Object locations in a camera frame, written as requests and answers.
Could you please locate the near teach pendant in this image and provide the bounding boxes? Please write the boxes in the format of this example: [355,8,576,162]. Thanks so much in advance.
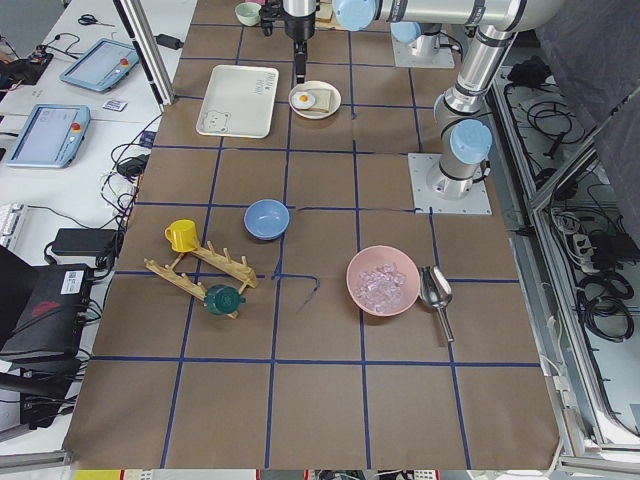
[6,104,91,169]

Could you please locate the bread slice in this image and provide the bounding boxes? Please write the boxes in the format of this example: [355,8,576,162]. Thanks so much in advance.
[303,89,332,113]
[316,1,333,23]

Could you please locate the yellow cup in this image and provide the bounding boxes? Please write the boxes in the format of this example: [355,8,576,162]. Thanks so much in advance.
[164,219,200,253]

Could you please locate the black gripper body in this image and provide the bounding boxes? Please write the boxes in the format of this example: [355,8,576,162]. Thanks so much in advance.
[283,12,316,40]

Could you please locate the white bear tray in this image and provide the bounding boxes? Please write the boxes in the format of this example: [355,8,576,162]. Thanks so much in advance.
[196,65,279,139]

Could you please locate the blue bowl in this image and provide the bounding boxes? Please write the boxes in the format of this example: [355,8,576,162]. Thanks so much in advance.
[244,199,290,241]

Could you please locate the black power adapter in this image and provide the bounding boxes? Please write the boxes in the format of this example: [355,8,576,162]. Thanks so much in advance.
[51,228,116,258]

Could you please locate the teach pendant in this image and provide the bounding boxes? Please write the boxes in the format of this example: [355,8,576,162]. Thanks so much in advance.
[6,104,91,169]
[59,38,139,92]

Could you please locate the far teach pendant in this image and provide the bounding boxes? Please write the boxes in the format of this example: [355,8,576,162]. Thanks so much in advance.
[59,38,139,92]

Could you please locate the fried egg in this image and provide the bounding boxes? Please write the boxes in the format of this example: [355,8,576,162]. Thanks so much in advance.
[290,91,316,110]

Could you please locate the aluminium frame post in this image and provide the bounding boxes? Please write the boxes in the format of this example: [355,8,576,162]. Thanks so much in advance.
[113,0,174,107]

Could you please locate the bread slice on plate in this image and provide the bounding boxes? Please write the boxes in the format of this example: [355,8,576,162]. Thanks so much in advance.
[303,89,332,113]

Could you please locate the dark green cup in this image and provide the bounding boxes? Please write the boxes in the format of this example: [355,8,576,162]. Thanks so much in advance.
[203,284,246,316]

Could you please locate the cream round plate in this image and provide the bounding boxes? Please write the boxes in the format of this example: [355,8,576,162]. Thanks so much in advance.
[288,80,341,120]

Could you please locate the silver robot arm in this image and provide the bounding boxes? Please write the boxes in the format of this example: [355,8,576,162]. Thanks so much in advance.
[271,1,442,84]
[332,1,540,200]

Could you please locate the pink bowl with ice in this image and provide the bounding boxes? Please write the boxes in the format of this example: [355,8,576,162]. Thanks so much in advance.
[346,245,420,316]

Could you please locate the wooden dish rack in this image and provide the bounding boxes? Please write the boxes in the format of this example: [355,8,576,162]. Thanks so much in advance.
[143,240,260,321]

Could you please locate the metal scoop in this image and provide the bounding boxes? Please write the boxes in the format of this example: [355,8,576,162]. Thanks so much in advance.
[419,265,455,343]

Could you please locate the green bowl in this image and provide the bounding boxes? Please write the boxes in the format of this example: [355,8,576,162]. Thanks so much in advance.
[235,1,261,27]

